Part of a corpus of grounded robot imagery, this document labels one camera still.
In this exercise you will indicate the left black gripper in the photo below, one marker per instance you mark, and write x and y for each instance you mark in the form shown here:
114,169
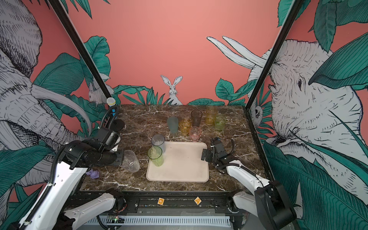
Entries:
120,159

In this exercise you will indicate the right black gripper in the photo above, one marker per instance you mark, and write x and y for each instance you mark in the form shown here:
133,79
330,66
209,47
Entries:
209,153

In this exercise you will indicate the clear tall glass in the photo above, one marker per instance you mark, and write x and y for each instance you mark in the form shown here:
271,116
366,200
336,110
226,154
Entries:
130,162

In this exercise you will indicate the beige rectangular tray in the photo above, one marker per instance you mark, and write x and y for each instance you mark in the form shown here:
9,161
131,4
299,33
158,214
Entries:
181,163

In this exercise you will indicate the light green translucent glass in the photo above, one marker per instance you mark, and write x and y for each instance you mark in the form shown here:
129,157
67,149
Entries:
155,154

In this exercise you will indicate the grey-blue translucent glass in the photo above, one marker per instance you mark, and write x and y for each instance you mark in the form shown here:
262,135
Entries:
158,140

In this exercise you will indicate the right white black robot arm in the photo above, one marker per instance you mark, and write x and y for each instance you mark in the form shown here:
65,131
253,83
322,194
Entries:
268,201

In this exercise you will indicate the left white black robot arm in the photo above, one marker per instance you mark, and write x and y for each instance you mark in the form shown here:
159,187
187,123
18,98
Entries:
72,162

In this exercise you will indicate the purple small toy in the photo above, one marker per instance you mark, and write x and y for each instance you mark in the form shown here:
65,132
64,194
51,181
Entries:
93,174

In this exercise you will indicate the pink short glass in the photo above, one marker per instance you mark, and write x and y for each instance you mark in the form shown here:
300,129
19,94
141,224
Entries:
195,133

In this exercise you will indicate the toy microphone on black stand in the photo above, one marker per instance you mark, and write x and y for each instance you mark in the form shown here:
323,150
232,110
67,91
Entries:
113,122

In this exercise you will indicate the green short glass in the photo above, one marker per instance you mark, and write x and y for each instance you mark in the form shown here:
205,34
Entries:
220,122

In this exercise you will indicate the yellow tall glass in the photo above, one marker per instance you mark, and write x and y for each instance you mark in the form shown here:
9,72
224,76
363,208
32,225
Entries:
211,113

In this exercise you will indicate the amber short glass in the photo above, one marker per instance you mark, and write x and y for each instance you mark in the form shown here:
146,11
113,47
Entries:
185,125

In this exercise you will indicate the dark smoky tall glass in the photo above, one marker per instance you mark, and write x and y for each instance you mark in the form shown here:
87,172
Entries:
196,116

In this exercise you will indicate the orange diamond tag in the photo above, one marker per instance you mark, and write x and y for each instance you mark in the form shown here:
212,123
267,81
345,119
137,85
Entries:
198,200

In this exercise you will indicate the teal frosted glass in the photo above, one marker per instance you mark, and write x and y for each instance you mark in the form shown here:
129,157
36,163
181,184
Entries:
173,123

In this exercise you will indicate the orange square tag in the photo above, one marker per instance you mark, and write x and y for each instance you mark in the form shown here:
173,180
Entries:
161,201

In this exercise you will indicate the white ventilated strip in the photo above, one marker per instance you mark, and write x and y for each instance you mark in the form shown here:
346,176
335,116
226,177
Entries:
217,221

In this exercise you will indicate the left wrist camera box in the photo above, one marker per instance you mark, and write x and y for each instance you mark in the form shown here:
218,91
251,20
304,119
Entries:
105,139

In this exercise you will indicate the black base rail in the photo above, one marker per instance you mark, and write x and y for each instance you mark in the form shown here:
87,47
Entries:
219,201

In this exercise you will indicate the left black frame post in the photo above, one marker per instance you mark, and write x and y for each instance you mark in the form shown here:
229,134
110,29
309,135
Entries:
76,39

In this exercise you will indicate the black frame post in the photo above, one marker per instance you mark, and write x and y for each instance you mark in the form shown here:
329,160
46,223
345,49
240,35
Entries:
291,16
76,39

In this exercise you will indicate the right black frame post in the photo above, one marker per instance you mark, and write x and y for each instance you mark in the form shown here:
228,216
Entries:
291,16

